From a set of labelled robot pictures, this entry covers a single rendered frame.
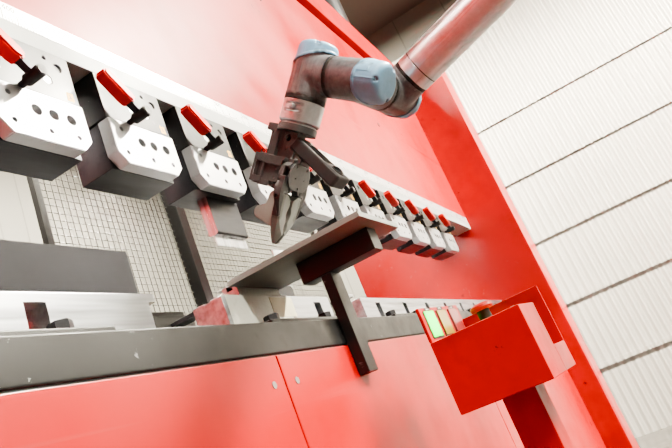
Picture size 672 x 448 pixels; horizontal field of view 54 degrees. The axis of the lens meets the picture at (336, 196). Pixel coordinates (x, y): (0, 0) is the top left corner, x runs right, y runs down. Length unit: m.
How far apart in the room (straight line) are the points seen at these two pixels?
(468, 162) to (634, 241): 1.70
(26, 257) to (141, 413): 0.98
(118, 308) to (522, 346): 0.59
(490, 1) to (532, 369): 0.61
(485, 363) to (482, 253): 2.19
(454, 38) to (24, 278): 1.02
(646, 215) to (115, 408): 4.29
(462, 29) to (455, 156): 2.19
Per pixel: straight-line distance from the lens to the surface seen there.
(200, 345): 0.77
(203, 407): 0.74
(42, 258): 1.64
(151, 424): 0.68
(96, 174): 1.06
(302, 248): 1.07
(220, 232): 1.21
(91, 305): 0.86
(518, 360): 1.07
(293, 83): 1.18
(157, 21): 1.40
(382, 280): 3.40
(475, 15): 1.20
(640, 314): 4.69
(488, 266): 3.25
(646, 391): 4.72
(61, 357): 0.63
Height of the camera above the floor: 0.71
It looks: 18 degrees up
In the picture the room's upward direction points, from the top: 23 degrees counter-clockwise
